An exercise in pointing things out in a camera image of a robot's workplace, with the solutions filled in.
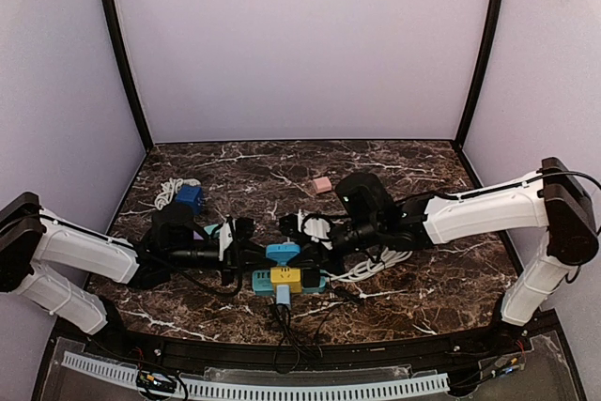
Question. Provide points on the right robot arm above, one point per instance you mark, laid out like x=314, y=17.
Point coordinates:
x=553, y=201

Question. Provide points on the pink charger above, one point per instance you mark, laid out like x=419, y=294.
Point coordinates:
x=321, y=185

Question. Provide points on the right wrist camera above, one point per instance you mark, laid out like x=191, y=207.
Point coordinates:
x=302, y=225

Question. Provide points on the dark blue cube adapter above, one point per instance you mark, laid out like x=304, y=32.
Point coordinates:
x=191, y=196

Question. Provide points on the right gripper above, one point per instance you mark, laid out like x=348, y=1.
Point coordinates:
x=320, y=252

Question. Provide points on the light blue charger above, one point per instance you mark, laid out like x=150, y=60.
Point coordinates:
x=283, y=296

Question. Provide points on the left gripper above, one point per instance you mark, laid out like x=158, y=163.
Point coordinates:
x=233, y=260

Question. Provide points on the teal power strip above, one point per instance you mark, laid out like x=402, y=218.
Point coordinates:
x=262, y=286

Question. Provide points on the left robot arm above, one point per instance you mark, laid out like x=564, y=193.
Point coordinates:
x=33, y=240

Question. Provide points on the yellow cube socket adapter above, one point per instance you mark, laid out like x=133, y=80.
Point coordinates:
x=280, y=275

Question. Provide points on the black power adapter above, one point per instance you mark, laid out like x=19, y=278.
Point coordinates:
x=310, y=278

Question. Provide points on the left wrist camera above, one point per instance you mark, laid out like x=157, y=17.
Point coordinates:
x=234, y=236

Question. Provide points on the small teal plug adapter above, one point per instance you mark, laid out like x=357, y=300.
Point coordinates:
x=213, y=230

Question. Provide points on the blue square socket adapter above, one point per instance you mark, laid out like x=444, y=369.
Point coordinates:
x=282, y=253

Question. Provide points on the white slotted cable duct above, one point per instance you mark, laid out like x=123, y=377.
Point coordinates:
x=388, y=383

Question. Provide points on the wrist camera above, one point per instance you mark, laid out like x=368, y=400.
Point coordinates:
x=302, y=225
x=234, y=236

